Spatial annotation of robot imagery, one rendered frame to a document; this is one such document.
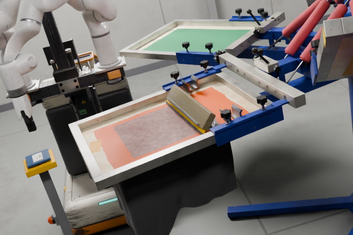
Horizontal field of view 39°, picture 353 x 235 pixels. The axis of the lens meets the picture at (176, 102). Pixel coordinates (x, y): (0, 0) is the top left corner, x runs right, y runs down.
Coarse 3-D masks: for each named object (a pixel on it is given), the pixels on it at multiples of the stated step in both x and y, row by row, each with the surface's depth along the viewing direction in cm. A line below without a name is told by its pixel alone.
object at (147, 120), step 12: (192, 96) 236; (204, 96) 233; (216, 96) 230; (156, 108) 233; (168, 108) 230; (132, 120) 227; (144, 120) 224; (156, 120) 221; (168, 120) 219; (96, 132) 224; (108, 132) 221; (120, 132) 219; (132, 132) 216; (144, 132) 213; (108, 144) 211
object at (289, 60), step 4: (280, 60) 228; (284, 60) 227; (288, 60) 226; (292, 60) 225; (296, 60) 225; (280, 64) 224; (284, 64) 224; (288, 64) 224; (292, 64) 225; (296, 64) 226; (284, 68) 224; (288, 68) 225; (292, 68) 226; (296, 68) 227; (272, 72) 223; (288, 72) 226; (272, 76) 223; (276, 76) 224
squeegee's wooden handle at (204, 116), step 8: (176, 88) 228; (168, 96) 232; (176, 96) 226; (184, 96) 220; (184, 104) 217; (192, 104) 211; (200, 104) 207; (192, 112) 209; (200, 112) 204; (208, 112) 199; (200, 120) 202; (208, 120) 198; (208, 128) 199
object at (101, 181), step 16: (208, 80) 245; (224, 80) 237; (160, 96) 238; (256, 96) 212; (112, 112) 232; (128, 112) 235; (80, 128) 229; (80, 144) 209; (192, 144) 189; (208, 144) 191; (144, 160) 185; (160, 160) 186; (96, 176) 183; (112, 176) 181; (128, 176) 183
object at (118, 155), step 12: (216, 108) 219; (228, 108) 216; (180, 120) 216; (216, 120) 208; (156, 132) 211; (168, 132) 208; (180, 132) 206; (192, 132) 204; (120, 144) 208; (132, 144) 206; (144, 144) 204; (156, 144) 202; (168, 144) 199; (108, 156) 202; (120, 156) 199; (132, 156) 197; (144, 156) 195
